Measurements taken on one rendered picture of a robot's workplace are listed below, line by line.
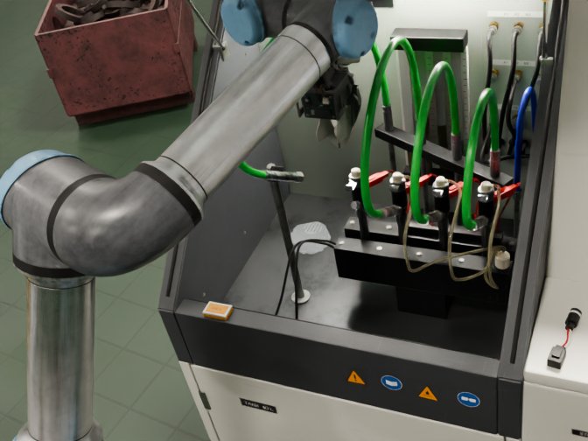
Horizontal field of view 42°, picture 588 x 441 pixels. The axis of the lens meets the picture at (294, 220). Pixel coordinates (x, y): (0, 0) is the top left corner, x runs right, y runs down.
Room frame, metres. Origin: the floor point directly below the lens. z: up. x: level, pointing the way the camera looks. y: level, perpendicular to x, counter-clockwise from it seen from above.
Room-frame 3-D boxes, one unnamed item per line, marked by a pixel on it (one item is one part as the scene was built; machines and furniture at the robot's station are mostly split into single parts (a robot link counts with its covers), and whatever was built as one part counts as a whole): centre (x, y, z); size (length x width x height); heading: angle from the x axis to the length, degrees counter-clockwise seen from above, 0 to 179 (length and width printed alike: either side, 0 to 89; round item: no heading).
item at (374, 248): (1.08, -0.24, 0.91); 0.34 x 0.10 x 0.15; 60
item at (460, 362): (0.94, -0.01, 0.87); 0.62 x 0.04 x 0.16; 60
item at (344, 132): (1.07, -0.11, 1.28); 0.06 x 0.03 x 0.09; 149
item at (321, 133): (1.09, -0.08, 1.28); 0.06 x 0.03 x 0.09; 149
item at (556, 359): (0.78, -0.39, 0.99); 0.12 x 0.02 x 0.02; 141
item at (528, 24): (1.25, -0.47, 1.20); 0.13 x 0.03 x 0.31; 60
